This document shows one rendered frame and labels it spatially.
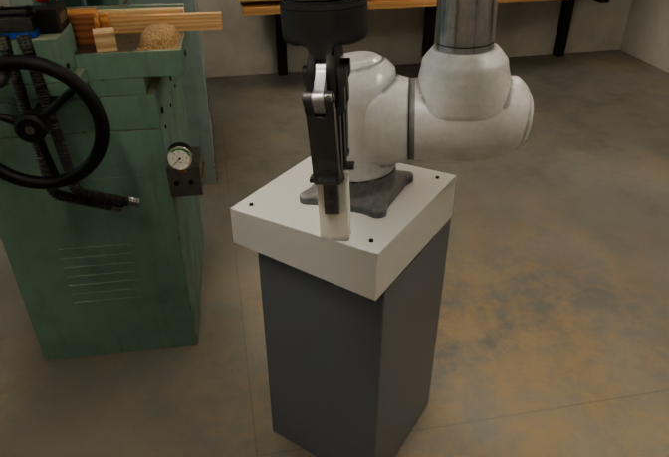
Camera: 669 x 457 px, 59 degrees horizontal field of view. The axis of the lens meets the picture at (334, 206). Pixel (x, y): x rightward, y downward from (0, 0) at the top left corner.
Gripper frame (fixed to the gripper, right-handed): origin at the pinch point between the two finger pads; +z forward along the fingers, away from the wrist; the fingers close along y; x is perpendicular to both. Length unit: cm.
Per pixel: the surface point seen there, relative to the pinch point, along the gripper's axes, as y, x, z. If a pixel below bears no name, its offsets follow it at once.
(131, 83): -73, -56, 7
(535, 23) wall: -387, 90, 53
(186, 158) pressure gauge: -71, -46, 25
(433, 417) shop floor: -63, 14, 95
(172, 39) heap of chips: -78, -47, -2
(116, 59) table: -72, -58, 1
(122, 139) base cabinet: -73, -61, 21
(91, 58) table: -71, -63, 1
